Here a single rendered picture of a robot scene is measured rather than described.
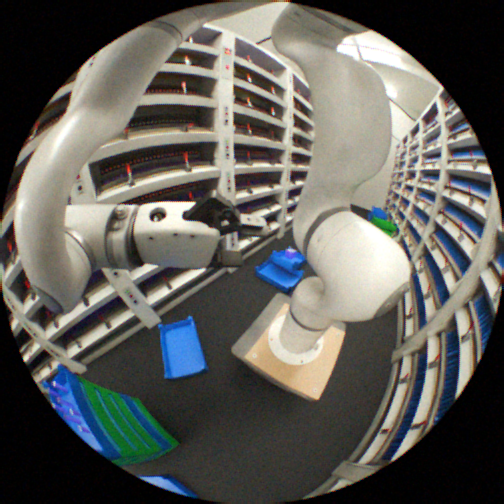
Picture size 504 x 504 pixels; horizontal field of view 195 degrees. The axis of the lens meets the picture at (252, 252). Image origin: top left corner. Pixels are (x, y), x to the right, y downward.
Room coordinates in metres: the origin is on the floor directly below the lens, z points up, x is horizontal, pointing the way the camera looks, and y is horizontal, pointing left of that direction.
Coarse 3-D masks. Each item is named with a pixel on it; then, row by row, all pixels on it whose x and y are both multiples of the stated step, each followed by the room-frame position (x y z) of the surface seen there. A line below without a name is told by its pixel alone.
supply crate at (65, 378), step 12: (60, 372) -0.16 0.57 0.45; (72, 372) -0.13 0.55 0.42; (48, 384) -0.28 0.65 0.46; (60, 384) -0.23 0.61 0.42; (72, 384) -0.16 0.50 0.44; (72, 396) -0.22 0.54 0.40; (84, 408) -0.21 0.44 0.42; (84, 420) -0.23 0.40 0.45; (84, 432) -0.33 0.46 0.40; (96, 432) -0.25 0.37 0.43; (96, 444) -0.33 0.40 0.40; (108, 444) -0.28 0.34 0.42; (108, 456) -0.30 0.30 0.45; (120, 456) -0.30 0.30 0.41
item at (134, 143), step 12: (180, 132) 0.69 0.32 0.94; (192, 132) 0.72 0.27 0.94; (204, 132) 0.78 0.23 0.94; (216, 132) 0.83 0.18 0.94; (108, 144) 0.45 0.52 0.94; (120, 144) 0.47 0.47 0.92; (132, 144) 0.51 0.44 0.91; (144, 144) 0.55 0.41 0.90; (156, 144) 0.59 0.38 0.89; (96, 156) 0.40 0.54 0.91; (108, 156) 0.44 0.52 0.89
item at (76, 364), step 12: (0, 240) -0.09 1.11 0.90; (0, 252) -0.11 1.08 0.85; (0, 264) -0.14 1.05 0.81; (12, 288) -0.14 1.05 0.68; (12, 300) -0.18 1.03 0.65; (36, 312) -0.09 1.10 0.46; (36, 324) -0.14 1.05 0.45; (60, 348) -0.15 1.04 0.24; (60, 360) -0.23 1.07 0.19; (72, 360) -0.16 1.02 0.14
